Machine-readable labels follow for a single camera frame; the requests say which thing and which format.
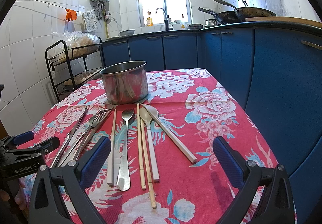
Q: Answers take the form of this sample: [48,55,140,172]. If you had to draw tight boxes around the stainless steel tongs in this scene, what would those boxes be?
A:
[50,107,88,168]

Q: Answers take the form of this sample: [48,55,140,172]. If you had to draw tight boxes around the white plastic chopstick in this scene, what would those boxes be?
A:
[107,109,117,186]

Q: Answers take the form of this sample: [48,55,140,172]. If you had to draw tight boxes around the steel fork wide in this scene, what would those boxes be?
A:
[73,109,112,160]

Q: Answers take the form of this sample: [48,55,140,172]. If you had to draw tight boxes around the wooden chopstick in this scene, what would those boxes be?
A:
[140,119,157,209]
[136,103,146,190]

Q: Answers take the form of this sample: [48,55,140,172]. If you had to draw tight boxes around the beige plastic fork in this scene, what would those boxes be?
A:
[141,103,197,163]

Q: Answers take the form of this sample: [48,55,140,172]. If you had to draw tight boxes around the steel fork slim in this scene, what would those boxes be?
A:
[57,110,106,167]

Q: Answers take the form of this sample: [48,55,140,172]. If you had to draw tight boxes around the beige plastic spoon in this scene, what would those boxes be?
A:
[139,107,160,182]

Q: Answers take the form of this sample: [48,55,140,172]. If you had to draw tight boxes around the blue kitchen cabinets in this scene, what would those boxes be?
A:
[101,21,321,223]

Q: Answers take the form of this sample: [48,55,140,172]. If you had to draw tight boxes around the kitchen faucet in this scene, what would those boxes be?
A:
[156,7,170,31]

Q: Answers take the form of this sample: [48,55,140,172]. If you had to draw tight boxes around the person's left hand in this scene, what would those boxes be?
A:
[0,178,27,210]

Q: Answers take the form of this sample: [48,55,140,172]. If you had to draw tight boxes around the black metal rack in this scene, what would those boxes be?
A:
[44,37,104,101]

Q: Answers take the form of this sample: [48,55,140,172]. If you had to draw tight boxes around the egg tray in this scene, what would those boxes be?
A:
[60,69,100,86]

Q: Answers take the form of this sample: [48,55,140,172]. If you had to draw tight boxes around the red floral tablecloth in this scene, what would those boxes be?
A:
[25,69,279,223]

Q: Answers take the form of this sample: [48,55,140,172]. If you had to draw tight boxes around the bag of eggs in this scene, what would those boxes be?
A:
[52,31,100,59]

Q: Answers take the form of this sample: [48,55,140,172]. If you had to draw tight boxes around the stainless steel pot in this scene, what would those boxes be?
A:
[99,60,149,105]

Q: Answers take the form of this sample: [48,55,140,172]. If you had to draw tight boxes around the orange glove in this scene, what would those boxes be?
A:
[65,9,77,22]

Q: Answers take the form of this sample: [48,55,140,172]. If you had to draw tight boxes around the patterned hanging towel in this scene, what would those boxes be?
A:
[82,9,98,32]

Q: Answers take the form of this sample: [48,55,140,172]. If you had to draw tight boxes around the metal bowl on counter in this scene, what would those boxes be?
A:
[119,29,135,37]

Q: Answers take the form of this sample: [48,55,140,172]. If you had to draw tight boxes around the wooden cutting board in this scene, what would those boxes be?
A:
[246,16,322,28]

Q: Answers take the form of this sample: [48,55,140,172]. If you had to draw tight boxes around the yellow soap bottle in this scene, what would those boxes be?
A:
[146,11,153,27]

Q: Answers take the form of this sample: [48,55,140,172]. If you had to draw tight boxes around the small steel pot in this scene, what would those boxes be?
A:
[205,18,217,27]

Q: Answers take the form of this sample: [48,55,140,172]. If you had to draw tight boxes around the black frying pan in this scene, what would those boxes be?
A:
[198,7,246,25]

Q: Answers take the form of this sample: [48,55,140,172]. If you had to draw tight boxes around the dark wok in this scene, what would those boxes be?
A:
[213,0,276,22]

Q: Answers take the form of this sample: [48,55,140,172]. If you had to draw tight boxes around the stacked plates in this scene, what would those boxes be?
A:
[187,23,203,30]

